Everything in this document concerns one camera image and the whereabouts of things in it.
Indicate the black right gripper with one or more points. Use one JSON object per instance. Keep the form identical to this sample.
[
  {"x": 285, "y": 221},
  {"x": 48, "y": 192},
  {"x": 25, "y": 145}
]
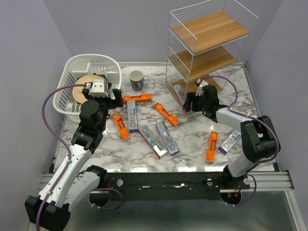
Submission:
[{"x": 189, "y": 98}]

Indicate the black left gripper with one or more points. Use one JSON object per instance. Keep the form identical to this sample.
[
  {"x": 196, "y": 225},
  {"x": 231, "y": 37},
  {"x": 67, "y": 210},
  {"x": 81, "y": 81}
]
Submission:
[{"x": 118, "y": 101}]

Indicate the purple silver toothpaste box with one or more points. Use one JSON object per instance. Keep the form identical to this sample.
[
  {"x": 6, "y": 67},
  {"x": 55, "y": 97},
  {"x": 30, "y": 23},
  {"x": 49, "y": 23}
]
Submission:
[
  {"x": 230, "y": 142},
  {"x": 167, "y": 138},
  {"x": 132, "y": 117}
]

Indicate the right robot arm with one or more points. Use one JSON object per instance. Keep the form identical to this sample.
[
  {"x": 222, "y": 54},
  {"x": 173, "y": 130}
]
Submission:
[{"x": 259, "y": 140}]

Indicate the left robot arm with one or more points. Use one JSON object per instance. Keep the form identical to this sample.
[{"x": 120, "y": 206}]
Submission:
[{"x": 51, "y": 208}]

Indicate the orange toothpaste box centre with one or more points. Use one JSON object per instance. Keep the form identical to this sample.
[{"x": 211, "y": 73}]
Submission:
[{"x": 168, "y": 116}]

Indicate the dark green ceramic mug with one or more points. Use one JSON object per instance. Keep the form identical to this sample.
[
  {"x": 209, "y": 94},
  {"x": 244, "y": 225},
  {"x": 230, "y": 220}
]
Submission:
[{"x": 136, "y": 80}]

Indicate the orange toothpaste box near mug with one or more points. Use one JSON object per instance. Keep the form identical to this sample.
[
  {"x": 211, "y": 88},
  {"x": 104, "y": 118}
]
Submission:
[{"x": 142, "y": 98}]

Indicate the orange toothpaste box left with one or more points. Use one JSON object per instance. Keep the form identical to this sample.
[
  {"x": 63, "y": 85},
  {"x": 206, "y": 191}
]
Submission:
[{"x": 121, "y": 126}]

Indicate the beige painted plate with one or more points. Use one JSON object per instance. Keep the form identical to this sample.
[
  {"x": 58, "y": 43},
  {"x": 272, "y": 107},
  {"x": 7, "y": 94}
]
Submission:
[{"x": 77, "y": 91}]

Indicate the white plastic dish basket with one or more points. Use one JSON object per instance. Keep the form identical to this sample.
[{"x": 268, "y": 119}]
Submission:
[{"x": 76, "y": 68}]

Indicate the orange toothpaste box right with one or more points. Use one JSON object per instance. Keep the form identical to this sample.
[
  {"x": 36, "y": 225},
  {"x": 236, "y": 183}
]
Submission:
[{"x": 210, "y": 155}]

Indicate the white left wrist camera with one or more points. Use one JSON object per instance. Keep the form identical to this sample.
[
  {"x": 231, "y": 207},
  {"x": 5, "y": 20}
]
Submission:
[{"x": 99, "y": 88}]

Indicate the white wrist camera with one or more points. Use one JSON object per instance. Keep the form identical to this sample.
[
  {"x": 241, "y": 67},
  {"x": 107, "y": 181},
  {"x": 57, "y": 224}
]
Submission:
[
  {"x": 200, "y": 84},
  {"x": 99, "y": 88}
]

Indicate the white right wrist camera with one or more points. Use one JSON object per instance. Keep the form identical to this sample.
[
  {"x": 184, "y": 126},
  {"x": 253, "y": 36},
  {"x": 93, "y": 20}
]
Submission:
[{"x": 200, "y": 84}]

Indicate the white wire wooden shelf rack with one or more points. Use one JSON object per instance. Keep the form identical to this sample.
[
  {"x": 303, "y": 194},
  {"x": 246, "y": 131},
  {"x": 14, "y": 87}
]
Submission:
[{"x": 204, "y": 38}]

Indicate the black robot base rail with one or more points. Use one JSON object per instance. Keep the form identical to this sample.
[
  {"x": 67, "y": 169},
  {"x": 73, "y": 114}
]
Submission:
[{"x": 160, "y": 186}]

